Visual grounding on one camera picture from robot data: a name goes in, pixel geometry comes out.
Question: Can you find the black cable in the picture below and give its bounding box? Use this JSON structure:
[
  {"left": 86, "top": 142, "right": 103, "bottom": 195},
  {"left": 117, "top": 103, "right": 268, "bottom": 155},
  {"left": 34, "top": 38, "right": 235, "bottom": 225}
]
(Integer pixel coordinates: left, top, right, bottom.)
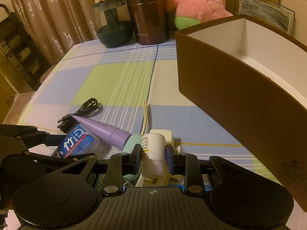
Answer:
[{"left": 57, "top": 98, "right": 104, "bottom": 134}]

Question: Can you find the brown metal canister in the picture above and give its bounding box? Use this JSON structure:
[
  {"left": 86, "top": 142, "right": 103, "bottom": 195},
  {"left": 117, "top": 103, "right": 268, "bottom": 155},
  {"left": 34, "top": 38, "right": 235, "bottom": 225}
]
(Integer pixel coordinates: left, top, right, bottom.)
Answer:
[{"left": 126, "top": 0, "right": 170, "bottom": 45}]

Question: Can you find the cream hair claw clip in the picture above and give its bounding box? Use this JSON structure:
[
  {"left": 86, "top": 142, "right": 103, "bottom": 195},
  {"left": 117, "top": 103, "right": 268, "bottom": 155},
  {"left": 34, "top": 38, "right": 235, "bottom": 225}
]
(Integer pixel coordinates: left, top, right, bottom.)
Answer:
[{"left": 136, "top": 129, "right": 183, "bottom": 187}]

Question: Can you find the pink starfish plush toy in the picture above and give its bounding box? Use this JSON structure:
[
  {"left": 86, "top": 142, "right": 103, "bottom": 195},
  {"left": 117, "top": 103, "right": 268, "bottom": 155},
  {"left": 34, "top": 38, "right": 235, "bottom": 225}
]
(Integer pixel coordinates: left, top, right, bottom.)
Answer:
[{"left": 167, "top": 0, "right": 233, "bottom": 30}]

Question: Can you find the blue cream tube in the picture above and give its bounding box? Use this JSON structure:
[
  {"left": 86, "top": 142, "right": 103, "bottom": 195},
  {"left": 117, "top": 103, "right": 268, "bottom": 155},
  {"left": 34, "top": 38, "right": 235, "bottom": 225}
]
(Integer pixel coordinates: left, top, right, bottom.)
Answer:
[{"left": 177, "top": 174, "right": 212, "bottom": 192}]

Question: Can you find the beige patterned curtain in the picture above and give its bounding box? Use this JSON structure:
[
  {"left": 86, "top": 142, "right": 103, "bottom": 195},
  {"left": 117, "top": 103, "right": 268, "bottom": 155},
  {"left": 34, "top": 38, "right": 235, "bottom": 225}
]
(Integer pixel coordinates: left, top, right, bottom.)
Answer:
[{"left": 11, "top": 0, "right": 97, "bottom": 65}]

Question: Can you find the checked blue green tablecloth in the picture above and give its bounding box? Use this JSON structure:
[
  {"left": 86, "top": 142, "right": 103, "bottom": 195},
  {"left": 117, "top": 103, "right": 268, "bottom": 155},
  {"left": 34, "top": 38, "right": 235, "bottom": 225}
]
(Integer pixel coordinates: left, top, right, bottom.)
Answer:
[{"left": 18, "top": 39, "right": 274, "bottom": 180}]

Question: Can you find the brown cardboard box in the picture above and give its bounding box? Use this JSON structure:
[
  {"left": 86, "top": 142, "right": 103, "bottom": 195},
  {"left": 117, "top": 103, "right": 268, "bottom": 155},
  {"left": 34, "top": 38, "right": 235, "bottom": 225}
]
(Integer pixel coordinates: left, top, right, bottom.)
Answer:
[{"left": 175, "top": 16, "right": 306, "bottom": 209}]

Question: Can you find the small white pill bottle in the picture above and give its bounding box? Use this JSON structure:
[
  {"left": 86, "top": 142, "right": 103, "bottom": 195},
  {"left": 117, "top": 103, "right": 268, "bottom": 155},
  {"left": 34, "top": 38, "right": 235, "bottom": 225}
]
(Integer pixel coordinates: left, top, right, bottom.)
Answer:
[{"left": 141, "top": 133, "right": 166, "bottom": 178}]

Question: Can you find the purple cosmetic tube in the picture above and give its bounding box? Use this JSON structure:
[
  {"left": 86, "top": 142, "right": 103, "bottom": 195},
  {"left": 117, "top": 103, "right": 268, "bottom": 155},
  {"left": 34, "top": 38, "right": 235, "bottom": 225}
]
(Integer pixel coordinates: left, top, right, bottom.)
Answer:
[{"left": 72, "top": 115, "right": 132, "bottom": 150}]

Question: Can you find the mint handheld fan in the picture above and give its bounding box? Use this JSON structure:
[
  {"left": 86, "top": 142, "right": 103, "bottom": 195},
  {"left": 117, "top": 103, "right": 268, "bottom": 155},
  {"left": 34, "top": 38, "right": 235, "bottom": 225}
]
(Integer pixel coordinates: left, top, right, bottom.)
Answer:
[{"left": 122, "top": 101, "right": 154, "bottom": 187}]

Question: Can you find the dark wooden shelf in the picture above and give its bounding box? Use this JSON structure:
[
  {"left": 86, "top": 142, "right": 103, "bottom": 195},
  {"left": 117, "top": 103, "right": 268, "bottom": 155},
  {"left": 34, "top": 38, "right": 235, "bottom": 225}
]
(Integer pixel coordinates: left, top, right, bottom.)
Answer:
[{"left": 1, "top": 4, "right": 51, "bottom": 90}]

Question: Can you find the framed landscape picture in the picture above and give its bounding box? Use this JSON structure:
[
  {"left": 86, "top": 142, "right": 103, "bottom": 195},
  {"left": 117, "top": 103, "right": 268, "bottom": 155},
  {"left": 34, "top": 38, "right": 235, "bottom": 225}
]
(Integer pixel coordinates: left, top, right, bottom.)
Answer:
[{"left": 234, "top": 0, "right": 295, "bottom": 36}]

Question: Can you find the dark green glass teapot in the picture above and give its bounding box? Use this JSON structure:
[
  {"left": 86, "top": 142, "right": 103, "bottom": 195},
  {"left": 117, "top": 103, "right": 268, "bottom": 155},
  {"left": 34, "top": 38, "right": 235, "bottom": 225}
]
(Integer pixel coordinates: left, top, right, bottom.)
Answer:
[{"left": 93, "top": 0, "right": 133, "bottom": 48}]

